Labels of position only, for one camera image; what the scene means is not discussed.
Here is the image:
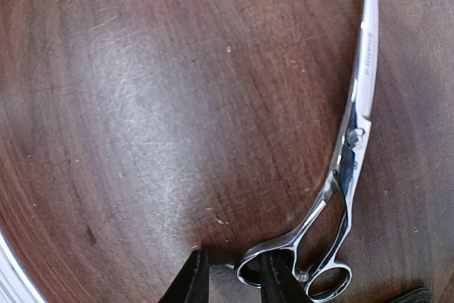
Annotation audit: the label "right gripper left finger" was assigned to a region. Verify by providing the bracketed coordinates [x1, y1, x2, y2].
[158, 249, 210, 303]

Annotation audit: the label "black zip tool case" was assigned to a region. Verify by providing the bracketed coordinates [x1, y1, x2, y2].
[389, 287, 432, 303]

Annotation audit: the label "silver straight scissors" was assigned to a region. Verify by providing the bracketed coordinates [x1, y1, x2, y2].
[235, 0, 379, 302]

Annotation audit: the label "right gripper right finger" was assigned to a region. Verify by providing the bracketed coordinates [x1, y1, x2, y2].
[260, 251, 311, 303]

